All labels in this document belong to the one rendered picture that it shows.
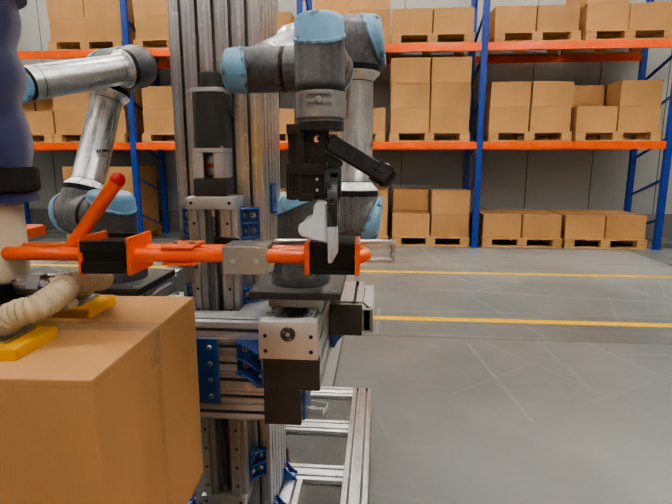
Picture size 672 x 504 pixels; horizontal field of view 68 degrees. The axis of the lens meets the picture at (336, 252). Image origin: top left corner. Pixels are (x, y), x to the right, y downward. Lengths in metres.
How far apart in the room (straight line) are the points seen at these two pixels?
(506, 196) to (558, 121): 1.80
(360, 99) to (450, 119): 6.74
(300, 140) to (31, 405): 0.51
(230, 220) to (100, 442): 0.75
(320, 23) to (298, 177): 0.22
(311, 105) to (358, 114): 0.46
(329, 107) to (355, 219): 0.49
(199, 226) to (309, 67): 0.74
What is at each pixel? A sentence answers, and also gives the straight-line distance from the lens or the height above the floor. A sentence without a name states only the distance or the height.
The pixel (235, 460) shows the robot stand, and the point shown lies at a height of 0.49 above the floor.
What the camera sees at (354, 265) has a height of 1.19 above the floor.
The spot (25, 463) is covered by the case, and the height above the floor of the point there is 0.96.
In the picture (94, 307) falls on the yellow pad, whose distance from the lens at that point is 0.99.
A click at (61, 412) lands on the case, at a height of 1.03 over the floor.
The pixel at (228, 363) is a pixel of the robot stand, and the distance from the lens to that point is 1.35.
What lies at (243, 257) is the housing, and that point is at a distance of 0.77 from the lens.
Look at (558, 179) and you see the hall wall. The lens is 9.66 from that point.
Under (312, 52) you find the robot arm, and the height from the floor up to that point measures 1.50.
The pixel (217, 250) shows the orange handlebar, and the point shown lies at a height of 1.21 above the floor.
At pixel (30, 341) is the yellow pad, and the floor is 1.09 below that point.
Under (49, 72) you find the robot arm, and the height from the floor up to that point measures 1.54.
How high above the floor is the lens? 1.35
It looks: 11 degrees down
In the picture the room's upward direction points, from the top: straight up
